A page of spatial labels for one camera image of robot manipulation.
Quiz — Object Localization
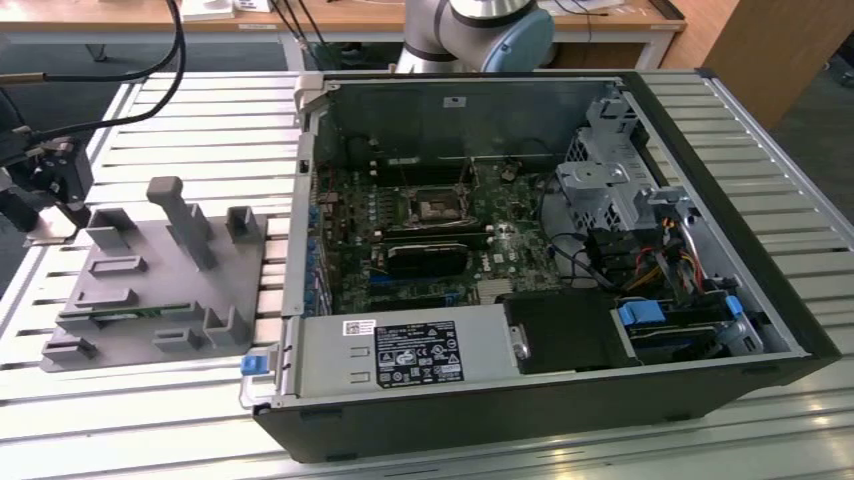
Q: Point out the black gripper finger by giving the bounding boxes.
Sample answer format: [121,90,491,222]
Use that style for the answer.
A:
[26,139,93,229]
[0,189,40,235]

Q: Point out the metal socket cover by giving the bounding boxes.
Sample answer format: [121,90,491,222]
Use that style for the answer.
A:
[397,157,468,194]

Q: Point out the black CPU socket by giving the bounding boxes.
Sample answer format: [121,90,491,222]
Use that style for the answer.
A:
[403,185,472,225]

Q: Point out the grey parts rack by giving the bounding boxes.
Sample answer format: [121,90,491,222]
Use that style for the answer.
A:
[38,175,272,375]

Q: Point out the green RAM stick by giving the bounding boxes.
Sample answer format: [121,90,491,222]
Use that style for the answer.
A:
[92,303,192,321]

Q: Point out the wooden desk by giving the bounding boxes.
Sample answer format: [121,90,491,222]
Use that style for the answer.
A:
[278,0,688,71]
[0,0,298,64]

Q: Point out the silver power supply unit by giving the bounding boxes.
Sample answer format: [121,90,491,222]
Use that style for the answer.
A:
[272,304,528,401]

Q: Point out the black RAM slot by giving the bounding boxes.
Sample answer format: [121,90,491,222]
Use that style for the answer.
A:
[372,162,479,187]

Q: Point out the black RAM stick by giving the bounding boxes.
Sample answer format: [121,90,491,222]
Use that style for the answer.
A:
[379,224,488,246]

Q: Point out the small black graphics card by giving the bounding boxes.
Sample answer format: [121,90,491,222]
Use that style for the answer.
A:
[383,242,472,281]

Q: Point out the small silver heat sink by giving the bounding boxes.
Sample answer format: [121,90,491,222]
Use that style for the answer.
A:
[477,279,513,304]

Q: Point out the green motherboard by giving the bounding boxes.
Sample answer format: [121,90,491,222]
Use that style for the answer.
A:
[309,159,568,316]

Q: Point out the black PC case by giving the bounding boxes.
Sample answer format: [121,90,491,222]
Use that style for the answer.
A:
[249,69,842,464]

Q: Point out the silver drive cage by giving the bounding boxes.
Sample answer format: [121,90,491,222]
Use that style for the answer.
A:
[552,97,668,231]

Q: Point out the blue disk carrier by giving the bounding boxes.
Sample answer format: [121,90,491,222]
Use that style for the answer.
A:
[616,298,668,329]

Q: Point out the wooden cabinet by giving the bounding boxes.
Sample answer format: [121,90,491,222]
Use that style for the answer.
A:
[659,0,854,131]

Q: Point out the yellow orange wire bundle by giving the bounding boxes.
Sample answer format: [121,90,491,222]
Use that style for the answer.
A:
[625,214,705,294]

